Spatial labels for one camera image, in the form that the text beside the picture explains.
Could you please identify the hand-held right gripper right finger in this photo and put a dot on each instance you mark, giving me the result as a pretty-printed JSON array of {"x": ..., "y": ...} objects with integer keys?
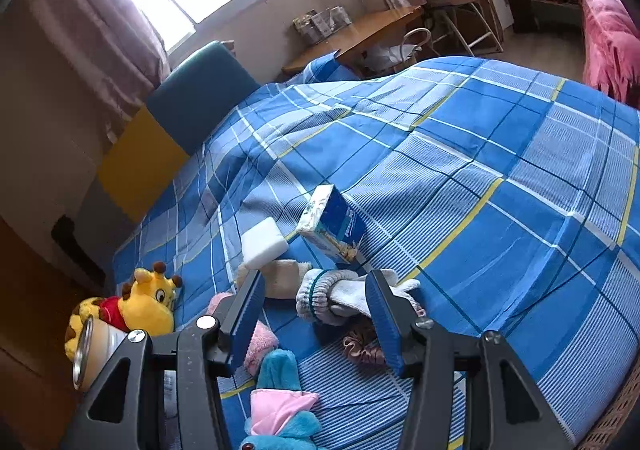
[{"x": 385, "y": 325}]

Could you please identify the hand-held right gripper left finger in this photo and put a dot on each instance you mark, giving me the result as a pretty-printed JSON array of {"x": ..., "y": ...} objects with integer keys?
[{"x": 250, "y": 320}]

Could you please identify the brown satin scrunchie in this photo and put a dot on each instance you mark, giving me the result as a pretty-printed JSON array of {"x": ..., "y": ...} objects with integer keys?
[{"x": 360, "y": 347}]

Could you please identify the pink fluffy towel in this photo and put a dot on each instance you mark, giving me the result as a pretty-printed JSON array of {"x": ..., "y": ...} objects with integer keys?
[{"x": 262, "y": 345}]

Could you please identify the beige sock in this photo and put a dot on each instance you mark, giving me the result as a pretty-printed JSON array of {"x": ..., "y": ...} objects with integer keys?
[{"x": 285, "y": 277}]

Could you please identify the teal and pink plush toy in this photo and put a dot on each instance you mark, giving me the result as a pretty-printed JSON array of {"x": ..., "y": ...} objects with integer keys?
[{"x": 280, "y": 370}]

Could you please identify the white sock with striped cuff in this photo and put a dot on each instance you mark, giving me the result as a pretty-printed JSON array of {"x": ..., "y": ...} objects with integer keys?
[{"x": 320, "y": 295}]

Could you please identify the white sponge block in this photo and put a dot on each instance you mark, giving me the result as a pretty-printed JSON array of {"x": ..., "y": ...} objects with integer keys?
[{"x": 262, "y": 242}]

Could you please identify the yellow giraffe plush toy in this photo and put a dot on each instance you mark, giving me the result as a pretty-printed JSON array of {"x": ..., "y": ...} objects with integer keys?
[{"x": 150, "y": 300}]

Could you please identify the blue and white carton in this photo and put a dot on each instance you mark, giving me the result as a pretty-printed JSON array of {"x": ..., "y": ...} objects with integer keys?
[{"x": 335, "y": 225}]

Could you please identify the metal tin can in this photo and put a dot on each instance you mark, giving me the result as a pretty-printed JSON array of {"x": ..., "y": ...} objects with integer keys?
[{"x": 100, "y": 355}]

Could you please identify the blue plaid quilt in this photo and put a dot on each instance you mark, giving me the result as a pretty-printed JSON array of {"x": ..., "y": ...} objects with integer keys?
[{"x": 450, "y": 180}]

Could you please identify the yellow headboard panel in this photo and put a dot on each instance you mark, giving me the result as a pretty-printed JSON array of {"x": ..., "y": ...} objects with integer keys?
[{"x": 140, "y": 164}]

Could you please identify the wooden bedside cabinet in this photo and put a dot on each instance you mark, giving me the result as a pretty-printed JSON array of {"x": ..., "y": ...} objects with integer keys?
[{"x": 30, "y": 330}]

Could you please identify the teal headboard panel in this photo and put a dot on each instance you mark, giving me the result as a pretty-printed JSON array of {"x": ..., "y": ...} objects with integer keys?
[{"x": 200, "y": 89}]

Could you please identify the wicker basket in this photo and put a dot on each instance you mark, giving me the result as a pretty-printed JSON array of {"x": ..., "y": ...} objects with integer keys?
[{"x": 615, "y": 420}]

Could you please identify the small patterned box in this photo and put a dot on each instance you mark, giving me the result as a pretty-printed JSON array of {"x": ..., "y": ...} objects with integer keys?
[
  {"x": 335, "y": 18},
  {"x": 307, "y": 28}
]

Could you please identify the wooden desk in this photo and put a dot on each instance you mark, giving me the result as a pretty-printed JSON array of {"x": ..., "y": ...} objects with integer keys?
[{"x": 370, "y": 27}]

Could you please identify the large pink curtain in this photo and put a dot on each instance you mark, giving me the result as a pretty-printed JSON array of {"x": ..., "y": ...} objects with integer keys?
[{"x": 90, "y": 19}]

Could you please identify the pink fleece blanket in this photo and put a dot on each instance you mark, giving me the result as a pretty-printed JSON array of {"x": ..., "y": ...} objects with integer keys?
[{"x": 610, "y": 39}]

